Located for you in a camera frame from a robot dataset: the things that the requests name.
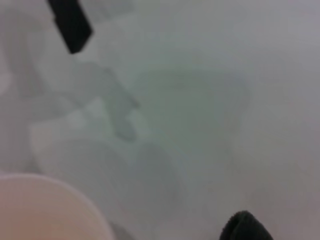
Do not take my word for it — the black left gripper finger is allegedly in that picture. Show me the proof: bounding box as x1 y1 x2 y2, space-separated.
46 0 94 55

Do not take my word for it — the white paper cup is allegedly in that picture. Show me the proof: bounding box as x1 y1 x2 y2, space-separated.
0 174 117 240

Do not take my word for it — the dark blue rag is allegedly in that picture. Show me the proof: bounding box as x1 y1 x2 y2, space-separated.
219 210 275 240

